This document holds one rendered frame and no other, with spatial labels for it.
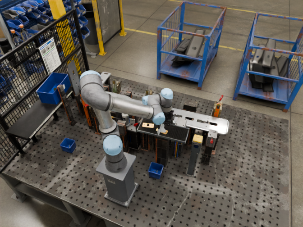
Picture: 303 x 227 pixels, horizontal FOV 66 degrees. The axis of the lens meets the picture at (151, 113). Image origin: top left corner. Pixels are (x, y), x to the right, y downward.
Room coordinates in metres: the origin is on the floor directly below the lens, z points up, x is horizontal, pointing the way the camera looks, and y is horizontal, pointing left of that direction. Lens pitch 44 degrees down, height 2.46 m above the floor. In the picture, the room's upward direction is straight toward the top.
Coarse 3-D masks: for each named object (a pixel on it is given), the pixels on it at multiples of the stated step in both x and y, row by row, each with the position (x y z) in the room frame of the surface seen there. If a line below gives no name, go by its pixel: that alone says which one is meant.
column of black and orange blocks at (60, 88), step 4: (60, 84) 1.66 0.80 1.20; (60, 88) 1.62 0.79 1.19; (60, 92) 1.62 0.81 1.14; (64, 92) 1.65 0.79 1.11; (60, 96) 1.63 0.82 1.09; (64, 96) 1.64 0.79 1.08; (64, 100) 1.62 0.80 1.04; (64, 104) 1.62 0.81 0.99; (68, 104) 1.65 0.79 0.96; (64, 108) 1.63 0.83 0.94; (68, 108) 1.63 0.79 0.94; (68, 112) 1.62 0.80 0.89; (68, 116) 1.63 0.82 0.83; (72, 116) 1.65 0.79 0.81; (72, 120) 1.63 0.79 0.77; (72, 124) 1.61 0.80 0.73
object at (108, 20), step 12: (96, 0) 4.30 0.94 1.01; (108, 0) 4.71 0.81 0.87; (120, 0) 5.06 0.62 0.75; (96, 12) 4.22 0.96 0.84; (108, 12) 4.66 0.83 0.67; (120, 12) 5.06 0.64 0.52; (96, 24) 4.23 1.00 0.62; (108, 24) 4.60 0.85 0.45; (120, 24) 5.01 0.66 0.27; (108, 36) 4.53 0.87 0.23
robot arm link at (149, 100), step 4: (144, 96) 1.11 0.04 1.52; (148, 96) 1.11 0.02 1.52; (152, 96) 1.11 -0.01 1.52; (156, 96) 1.11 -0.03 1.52; (160, 96) 1.11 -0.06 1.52; (144, 100) 1.08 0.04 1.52; (148, 100) 1.08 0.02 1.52; (152, 100) 1.07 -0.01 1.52; (156, 100) 1.08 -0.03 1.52; (160, 100) 1.09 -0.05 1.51; (148, 104) 1.05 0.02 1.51; (160, 104) 1.09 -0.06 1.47
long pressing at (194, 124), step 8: (120, 96) 1.73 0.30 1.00; (128, 96) 1.73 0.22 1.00; (176, 112) 1.50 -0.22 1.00; (184, 112) 1.50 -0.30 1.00; (192, 112) 1.51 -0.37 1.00; (192, 120) 1.40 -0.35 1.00; (208, 120) 1.40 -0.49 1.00; (216, 120) 1.40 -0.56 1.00; (224, 120) 1.40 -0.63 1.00; (200, 128) 1.30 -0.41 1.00; (208, 128) 1.31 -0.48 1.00; (216, 128) 1.31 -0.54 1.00; (224, 128) 1.31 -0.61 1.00
